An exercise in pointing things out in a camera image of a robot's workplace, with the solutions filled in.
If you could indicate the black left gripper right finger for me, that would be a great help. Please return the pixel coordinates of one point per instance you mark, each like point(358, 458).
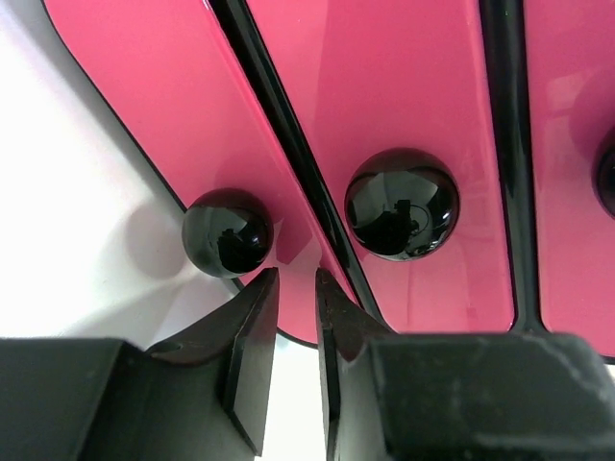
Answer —
point(493, 396)

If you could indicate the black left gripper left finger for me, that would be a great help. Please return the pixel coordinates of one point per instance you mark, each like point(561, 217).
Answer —
point(200, 394)

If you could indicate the black pink drawer organizer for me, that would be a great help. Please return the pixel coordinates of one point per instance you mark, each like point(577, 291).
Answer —
point(451, 163)

